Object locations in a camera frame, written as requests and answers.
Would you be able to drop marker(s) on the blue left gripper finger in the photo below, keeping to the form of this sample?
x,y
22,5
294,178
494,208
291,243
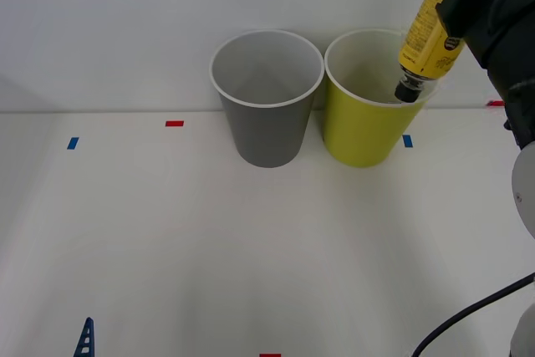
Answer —
x,y
87,338

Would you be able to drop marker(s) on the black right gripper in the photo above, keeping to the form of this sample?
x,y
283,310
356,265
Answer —
x,y
489,1

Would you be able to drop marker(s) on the yellow bottle with black cap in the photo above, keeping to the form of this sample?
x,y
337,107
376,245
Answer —
x,y
422,39

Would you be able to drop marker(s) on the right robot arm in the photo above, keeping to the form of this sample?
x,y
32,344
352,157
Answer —
x,y
522,114

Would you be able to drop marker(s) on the yellow-green plastic waste bin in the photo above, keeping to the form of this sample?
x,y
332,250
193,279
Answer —
x,y
363,135

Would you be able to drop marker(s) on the grey plastic waste bin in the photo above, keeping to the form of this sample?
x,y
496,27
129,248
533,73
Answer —
x,y
267,135

